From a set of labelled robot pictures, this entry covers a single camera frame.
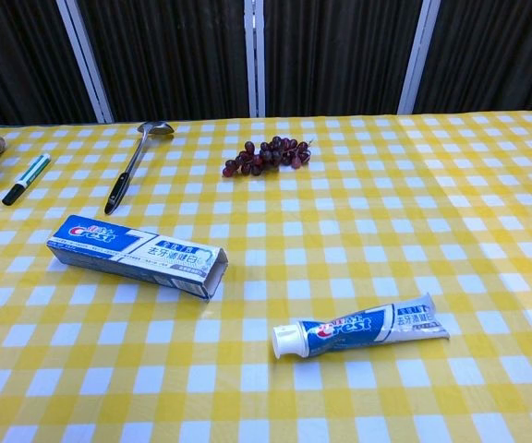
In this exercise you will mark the blue white toothpaste box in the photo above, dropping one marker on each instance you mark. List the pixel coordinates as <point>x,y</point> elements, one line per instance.
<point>123,249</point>

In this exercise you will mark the blue white toothpaste tube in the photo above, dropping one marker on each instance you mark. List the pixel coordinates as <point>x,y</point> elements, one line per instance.
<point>358,328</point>

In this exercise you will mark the bunch of dark red grapes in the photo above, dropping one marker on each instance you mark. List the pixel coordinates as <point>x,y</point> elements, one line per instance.
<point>270,154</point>

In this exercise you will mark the yellow white checkered tablecloth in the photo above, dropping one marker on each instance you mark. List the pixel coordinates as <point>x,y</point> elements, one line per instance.
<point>340,258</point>

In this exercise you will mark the green white marker pen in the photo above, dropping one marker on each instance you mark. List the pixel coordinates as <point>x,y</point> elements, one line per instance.
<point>27,179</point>

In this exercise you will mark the white partition frame post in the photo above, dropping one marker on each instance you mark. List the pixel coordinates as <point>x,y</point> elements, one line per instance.
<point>255,57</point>
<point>86,60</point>
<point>414,55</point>

